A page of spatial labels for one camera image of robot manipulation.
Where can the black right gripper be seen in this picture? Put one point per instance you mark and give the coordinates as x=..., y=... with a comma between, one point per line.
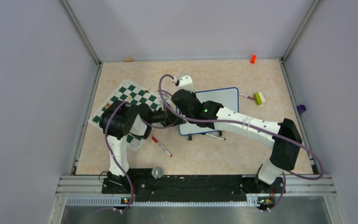
x=194, y=94

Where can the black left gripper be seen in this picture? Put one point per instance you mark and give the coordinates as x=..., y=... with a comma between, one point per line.
x=172, y=119

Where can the blue framed whiteboard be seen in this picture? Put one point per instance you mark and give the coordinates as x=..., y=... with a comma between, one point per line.
x=228, y=97

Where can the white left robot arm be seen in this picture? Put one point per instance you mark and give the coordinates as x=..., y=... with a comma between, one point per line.
x=122, y=119

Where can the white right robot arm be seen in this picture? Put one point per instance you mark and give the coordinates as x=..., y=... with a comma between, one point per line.
x=283, y=138

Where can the red cap marker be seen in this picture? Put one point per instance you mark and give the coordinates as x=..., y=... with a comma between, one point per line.
x=160, y=145

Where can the black cap marker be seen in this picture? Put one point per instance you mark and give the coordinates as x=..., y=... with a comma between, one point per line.
x=214, y=136

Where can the grey round knob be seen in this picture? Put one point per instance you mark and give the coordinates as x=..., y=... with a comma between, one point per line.
x=157, y=172

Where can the purple cap marker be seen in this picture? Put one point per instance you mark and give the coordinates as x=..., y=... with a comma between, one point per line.
x=246, y=96

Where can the green white toy brick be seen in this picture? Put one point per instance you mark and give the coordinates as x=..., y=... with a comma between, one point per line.
x=259, y=98

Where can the wooden cork piece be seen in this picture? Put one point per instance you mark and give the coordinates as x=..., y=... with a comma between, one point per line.
x=128, y=59

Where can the orange toy block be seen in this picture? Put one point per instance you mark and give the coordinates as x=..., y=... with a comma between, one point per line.
x=253, y=59

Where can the purple toy block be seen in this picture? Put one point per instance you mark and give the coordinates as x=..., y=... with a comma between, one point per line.
x=301, y=109

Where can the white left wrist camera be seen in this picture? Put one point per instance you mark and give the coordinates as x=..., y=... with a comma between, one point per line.
x=164, y=99

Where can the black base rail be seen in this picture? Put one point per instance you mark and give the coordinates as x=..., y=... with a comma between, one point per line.
x=188, y=188

